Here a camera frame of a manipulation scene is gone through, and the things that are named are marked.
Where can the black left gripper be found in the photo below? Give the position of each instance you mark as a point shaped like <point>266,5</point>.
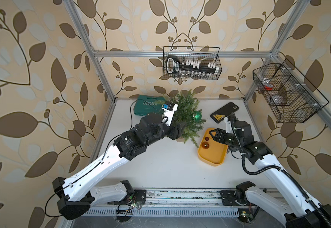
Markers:
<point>174,131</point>

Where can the small artificial christmas tree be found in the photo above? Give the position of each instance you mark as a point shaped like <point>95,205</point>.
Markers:
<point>187,104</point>

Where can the green glitter ball ornament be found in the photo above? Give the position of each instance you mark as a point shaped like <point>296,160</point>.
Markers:
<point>197,115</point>

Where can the black wire basket back wall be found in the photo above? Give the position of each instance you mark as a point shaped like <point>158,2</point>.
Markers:
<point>202,54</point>

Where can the socket set in basket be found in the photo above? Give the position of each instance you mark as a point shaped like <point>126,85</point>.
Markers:
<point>175,65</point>

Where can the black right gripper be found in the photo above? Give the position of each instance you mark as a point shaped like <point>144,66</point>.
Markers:
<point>220,133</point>

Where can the copper shiny ball ornament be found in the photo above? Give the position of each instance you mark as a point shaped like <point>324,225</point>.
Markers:
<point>205,145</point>

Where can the black wire basket wall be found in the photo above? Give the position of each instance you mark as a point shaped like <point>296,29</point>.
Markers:
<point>291,95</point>
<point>202,54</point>

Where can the black flat case yellow label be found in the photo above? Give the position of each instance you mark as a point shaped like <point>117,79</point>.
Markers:
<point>223,112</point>

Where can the yellow plastic tray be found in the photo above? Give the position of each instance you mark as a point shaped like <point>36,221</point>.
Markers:
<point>215,154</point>

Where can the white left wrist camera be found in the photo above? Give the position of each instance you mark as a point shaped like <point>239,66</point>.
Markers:
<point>169,109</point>

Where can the green plastic tool case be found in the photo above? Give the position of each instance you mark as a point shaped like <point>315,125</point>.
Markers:
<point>146,105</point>

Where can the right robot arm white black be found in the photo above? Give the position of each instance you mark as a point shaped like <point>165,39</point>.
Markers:
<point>300,209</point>

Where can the black wire basket right wall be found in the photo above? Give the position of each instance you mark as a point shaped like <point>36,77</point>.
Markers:
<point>291,95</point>

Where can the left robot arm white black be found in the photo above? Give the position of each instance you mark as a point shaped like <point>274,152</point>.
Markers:
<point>78,193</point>

